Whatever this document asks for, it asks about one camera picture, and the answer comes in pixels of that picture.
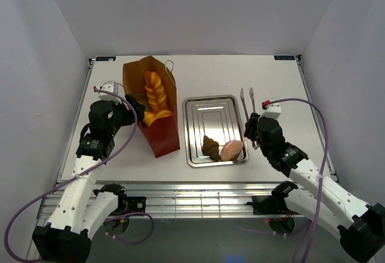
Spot dark chocolate croissant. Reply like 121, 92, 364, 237
202, 135, 221, 161

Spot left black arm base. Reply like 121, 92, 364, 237
115, 196, 147, 215

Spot steel serving tongs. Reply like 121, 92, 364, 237
239, 87, 258, 150

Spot long twisted glazed bread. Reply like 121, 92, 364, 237
144, 71, 168, 113

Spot striped orange croissant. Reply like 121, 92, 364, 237
156, 110, 173, 119

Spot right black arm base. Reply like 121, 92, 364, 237
246, 195, 289, 215

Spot sugar coated pink donut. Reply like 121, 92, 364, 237
220, 140, 244, 161

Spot steel rectangular tray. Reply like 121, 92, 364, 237
182, 94, 248, 168

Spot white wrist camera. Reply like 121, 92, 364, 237
93, 81, 119, 102
261, 101, 282, 120

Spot brown red paper bag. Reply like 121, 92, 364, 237
123, 56, 180, 158

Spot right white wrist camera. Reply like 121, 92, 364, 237
261, 101, 282, 120

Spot purple cable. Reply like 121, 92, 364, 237
3, 91, 155, 262
240, 98, 329, 263

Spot aluminium frame rail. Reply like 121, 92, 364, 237
37, 181, 362, 219

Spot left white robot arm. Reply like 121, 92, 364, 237
32, 94, 146, 262

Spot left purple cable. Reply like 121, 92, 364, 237
3, 91, 155, 262

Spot pale curved croissant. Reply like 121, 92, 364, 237
143, 111, 157, 126

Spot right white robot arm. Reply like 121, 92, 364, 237
245, 113, 384, 262

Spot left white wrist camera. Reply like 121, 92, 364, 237
93, 81, 119, 102

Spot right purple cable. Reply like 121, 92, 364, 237
240, 98, 329, 263

